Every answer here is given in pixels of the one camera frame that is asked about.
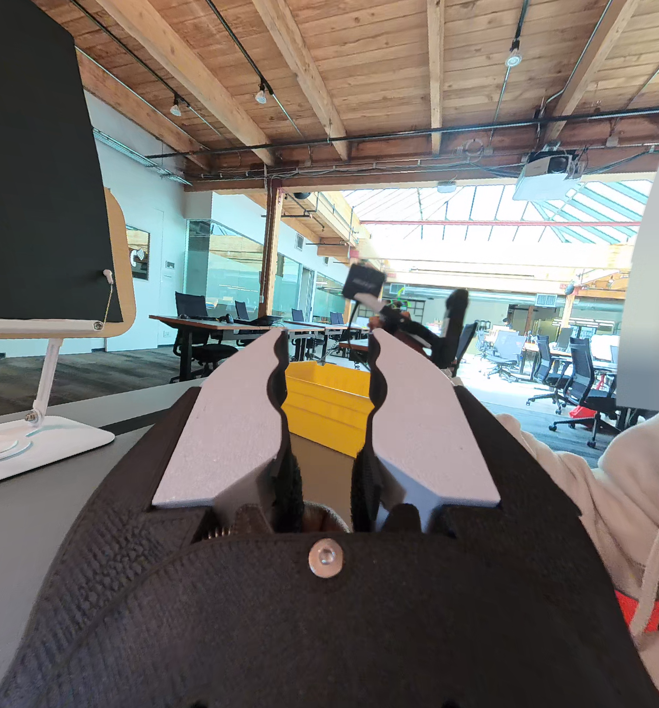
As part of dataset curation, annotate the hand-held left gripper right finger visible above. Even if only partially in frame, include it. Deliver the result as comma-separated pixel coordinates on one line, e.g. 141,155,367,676
351,328,502,533

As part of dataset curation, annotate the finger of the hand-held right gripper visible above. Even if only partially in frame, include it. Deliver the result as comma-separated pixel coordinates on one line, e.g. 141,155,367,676
356,292,401,323

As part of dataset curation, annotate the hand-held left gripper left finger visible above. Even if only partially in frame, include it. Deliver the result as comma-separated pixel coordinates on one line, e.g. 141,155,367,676
151,328,305,533

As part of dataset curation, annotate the black USB hub with cable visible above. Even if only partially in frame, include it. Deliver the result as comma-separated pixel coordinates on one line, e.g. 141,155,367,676
320,264,388,367

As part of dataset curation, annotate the yellow plastic bin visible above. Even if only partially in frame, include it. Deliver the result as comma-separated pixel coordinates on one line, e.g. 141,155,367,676
281,361,376,459

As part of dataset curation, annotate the person's right hand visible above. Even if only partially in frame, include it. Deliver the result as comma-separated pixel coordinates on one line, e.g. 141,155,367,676
368,314,425,350

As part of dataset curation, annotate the person's left hand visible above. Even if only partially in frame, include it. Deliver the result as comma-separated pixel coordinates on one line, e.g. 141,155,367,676
302,500,352,533

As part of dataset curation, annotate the black office chair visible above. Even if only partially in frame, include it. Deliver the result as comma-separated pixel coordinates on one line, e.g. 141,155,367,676
550,343,624,450
527,333,576,414
170,291,241,384

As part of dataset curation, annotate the wooden office table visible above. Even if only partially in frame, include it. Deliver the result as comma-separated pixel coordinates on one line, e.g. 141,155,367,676
149,312,327,384

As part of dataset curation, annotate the white ceiling projector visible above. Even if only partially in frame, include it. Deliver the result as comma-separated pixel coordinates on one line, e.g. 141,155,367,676
512,145,587,202

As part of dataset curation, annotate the person's cream zip jacket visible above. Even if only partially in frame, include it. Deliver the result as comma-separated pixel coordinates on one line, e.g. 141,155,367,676
589,412,659,708

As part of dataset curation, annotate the black board on white stand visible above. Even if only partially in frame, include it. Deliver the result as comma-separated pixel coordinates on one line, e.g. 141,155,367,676
0,0,138,491

